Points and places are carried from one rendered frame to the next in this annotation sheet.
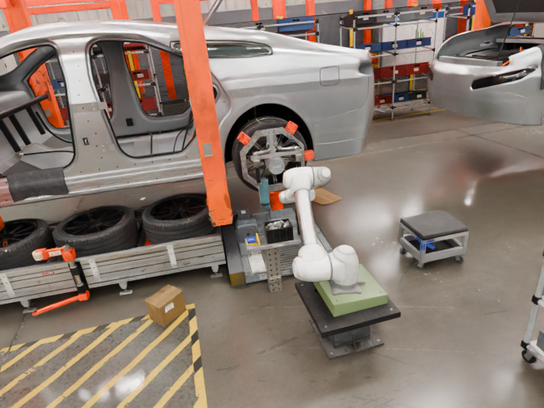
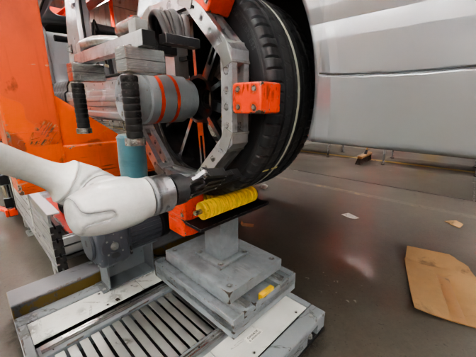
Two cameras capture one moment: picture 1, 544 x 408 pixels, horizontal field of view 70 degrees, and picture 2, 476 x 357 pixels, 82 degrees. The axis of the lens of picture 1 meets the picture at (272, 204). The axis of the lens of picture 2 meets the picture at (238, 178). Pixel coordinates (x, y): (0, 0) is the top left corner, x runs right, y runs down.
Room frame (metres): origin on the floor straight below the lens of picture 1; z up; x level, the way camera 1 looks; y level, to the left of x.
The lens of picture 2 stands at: (2.76, -0.87, 0.84)
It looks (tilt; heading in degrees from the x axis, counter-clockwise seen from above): 16 degrees down; 53
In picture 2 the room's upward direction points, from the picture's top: straight up
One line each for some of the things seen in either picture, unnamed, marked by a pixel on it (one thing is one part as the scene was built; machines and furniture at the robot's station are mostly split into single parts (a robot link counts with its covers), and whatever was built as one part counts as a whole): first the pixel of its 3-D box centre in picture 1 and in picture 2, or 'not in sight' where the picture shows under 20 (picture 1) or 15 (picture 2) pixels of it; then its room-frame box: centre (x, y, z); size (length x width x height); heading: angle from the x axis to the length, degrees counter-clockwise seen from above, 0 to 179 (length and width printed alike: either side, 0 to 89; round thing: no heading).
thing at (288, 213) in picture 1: (274, 208); (221, 233); (3.31, -0.02, 0.32); 0.40 x 0.30 x 0.28; 99
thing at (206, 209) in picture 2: not in sight; (229, 201); (3.26, -0.15, 0.51); 0.29 x 0.06 x 0.06; 9
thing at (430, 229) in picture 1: (431, 240); not in sight; (2.72, -1.29, 0.17); 0.43 x 0.36 x 0.34; 101
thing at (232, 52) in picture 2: (273, 160); (178, 99); (3.15, -0.04, 0.85); 0.54 x 0.07 x 0.54; 99
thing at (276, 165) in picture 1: (274, 163); (158, 98); (3.07, -0.05, 0.85); 0.21 x 0.14 x 0.14; 9
